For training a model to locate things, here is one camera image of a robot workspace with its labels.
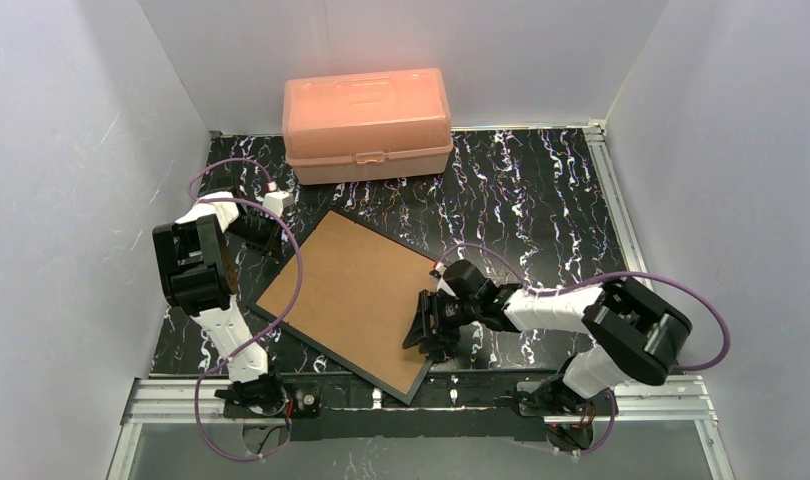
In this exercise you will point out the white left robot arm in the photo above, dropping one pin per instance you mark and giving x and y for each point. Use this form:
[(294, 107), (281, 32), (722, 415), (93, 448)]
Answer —
[(199, 275)]

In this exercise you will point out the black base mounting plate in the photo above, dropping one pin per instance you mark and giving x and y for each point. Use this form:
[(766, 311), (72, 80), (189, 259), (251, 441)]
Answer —
[(457, 403)]

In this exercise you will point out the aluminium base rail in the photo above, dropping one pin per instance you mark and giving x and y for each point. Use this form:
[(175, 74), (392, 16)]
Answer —
[(665, 432)]

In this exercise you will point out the pink plastic storage box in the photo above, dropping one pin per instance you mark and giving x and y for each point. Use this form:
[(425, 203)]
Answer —
[(366, 127)]

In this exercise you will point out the black picture frame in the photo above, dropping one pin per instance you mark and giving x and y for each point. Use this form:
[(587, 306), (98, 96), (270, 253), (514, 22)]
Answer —
[(392, 391)]

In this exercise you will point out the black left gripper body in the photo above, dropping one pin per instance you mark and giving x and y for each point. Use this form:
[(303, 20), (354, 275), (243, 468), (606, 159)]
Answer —
[(260, 234)]

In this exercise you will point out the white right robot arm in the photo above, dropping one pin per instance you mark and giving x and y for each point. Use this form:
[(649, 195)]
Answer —
[(638, 335)]

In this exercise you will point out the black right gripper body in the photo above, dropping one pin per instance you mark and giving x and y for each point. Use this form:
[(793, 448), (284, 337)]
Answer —
[(435, 318)]

